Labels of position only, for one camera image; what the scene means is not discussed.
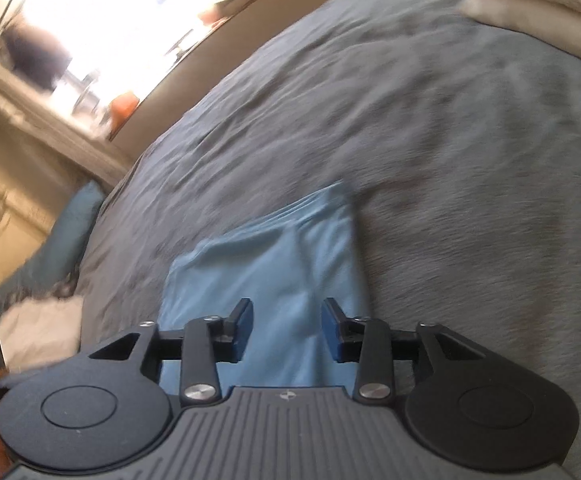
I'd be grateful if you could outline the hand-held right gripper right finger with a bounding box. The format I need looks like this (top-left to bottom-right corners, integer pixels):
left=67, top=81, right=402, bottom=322
left=321, top=298, right=484, bottom=405

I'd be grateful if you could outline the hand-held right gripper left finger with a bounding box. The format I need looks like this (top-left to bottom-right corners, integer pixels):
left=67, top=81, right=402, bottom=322
left=89, top=298, right=254, bottom=407

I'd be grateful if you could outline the light blue printed t-shirt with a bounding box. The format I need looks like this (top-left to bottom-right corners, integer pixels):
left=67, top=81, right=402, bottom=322
left=156, top=180, right=372, bottom=392

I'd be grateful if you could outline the folded cream white shirt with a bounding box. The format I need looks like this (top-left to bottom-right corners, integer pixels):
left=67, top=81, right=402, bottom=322
left=0, top=296, right=86, bottom=367

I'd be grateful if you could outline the teal blue pillow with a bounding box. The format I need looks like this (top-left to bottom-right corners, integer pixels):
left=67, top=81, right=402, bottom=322
left=0, top=160, right=57, bottom=302

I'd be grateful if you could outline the grey bed blanket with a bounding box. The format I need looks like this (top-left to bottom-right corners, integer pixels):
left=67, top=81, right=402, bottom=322
left=70, top=0, right=581, bottom=480

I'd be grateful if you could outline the orange box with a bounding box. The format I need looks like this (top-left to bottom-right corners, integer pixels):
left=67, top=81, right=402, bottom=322
left=107, top=90, right=140, bottom=117

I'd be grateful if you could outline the dark object by window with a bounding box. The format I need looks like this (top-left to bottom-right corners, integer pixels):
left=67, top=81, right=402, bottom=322
left=0, top=19, right=72, bottom=92

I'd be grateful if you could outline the window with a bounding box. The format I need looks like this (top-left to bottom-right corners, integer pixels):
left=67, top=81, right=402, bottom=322
left=0, top=0, right=284, bottom=137

